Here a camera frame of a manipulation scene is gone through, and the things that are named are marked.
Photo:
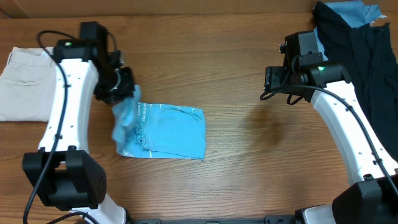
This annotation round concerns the folded beige trousers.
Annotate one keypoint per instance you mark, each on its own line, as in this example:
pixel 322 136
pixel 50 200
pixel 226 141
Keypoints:
pixel 28 85

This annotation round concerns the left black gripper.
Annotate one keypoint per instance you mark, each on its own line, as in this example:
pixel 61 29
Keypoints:
pixel 125 93

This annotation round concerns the black garment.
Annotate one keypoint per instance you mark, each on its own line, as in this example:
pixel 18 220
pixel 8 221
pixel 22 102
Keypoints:
pixel 367 54

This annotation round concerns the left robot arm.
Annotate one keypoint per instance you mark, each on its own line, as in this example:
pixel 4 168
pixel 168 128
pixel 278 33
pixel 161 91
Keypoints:
pixel 62 172

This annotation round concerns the blue denim garment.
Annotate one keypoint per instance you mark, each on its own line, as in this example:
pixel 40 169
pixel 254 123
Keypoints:
pixel 356 13

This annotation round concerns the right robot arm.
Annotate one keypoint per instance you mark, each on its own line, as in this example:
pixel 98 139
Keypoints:
pixel 372 172

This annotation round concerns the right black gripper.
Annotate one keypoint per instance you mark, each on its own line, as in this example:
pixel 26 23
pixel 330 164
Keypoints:
pixel 272 81

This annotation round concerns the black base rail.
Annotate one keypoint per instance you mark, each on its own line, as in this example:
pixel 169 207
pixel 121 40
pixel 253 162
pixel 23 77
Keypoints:
pixel 269 219

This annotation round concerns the light blue printed t-shirt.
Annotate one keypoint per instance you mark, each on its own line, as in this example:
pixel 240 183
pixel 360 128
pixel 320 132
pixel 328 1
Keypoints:
pixel 158 131

